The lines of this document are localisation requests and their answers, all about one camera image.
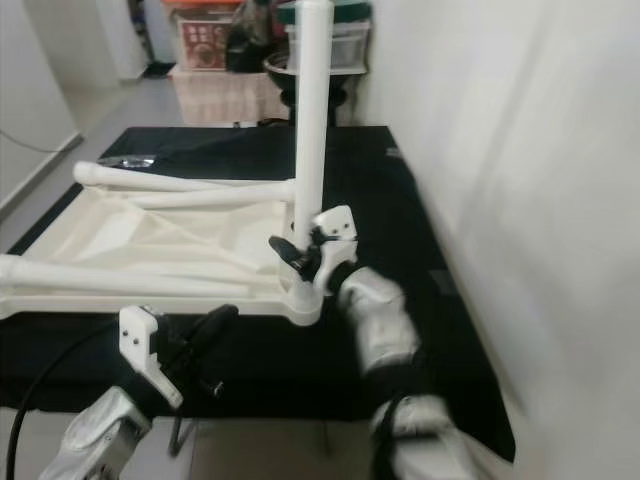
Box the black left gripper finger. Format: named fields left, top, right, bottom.
left=184, top=309, right=240, bottom=354
left=181, top=303, right=240, bottom=342

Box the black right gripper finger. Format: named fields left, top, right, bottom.
left=268, top=234, right=318, bottom=284

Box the white plastic table top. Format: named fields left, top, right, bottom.
left=0, top=183, right=327, bottom=329

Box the black table cloth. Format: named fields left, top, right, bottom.
left=0, top=124, right=518, bottom=463

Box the beige cloth covered bench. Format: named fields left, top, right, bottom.
left=168, top=68, right=296, bottom=127

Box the black bag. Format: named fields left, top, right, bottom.
left=224, top=0, right=279, bottom=74

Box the green lid storage box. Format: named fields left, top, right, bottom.
left=278, top=0, right=371, bottom=73

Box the orange lid storage box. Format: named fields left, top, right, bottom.
left=160, top=0, right=243, bottom=73

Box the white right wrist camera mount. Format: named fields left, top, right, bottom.
left=310, top=204, right=361, bottom=297

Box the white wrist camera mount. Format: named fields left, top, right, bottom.
left=117, top=304, right=187, bottom=410
left=310, top=204, right=361, bottom=297

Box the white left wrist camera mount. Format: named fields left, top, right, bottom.
left=117, top=304, right=187, bottom=410

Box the black wall cable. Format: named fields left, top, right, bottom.
left=0, top=128, right=83, bottom=157

